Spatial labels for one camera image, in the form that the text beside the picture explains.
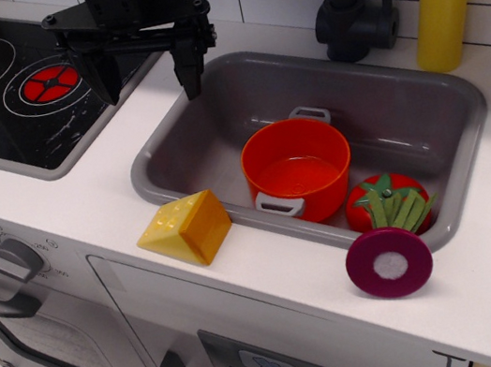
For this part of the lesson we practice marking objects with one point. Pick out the grey plastic sink basin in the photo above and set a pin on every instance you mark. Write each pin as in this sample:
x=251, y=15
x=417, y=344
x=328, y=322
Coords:
x=373, y=120

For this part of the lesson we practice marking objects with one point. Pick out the red toy tomato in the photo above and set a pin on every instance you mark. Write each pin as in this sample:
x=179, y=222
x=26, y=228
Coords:
x=389, y=200

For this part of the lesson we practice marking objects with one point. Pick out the black toy faucet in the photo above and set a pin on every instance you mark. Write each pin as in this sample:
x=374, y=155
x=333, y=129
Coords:
x=350, y=8

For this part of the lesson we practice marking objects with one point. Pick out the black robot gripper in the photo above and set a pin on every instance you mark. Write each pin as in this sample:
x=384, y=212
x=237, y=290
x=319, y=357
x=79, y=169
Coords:
x=92, y=32

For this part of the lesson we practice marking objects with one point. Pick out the grey oven knob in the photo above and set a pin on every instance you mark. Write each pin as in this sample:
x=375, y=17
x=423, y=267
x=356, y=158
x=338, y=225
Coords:
x=19, y=261

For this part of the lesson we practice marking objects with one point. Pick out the orange toy pot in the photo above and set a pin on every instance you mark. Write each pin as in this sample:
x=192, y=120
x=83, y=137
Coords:
x=298, y=167

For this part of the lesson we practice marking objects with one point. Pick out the yellow squeeze bottle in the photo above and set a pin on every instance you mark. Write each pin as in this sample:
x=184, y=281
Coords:
x=441, y=29

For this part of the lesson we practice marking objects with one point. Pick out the yellow toy cheese wedge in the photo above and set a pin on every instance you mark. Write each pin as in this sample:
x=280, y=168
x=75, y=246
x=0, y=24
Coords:
x=190, y=229

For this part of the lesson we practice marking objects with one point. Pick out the purple toy beet slice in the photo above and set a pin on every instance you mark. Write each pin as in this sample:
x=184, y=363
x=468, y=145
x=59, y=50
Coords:
x=389, y=262

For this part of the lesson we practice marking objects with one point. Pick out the black toy stovetop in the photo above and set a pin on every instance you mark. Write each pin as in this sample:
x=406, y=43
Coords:
x=48, y=114

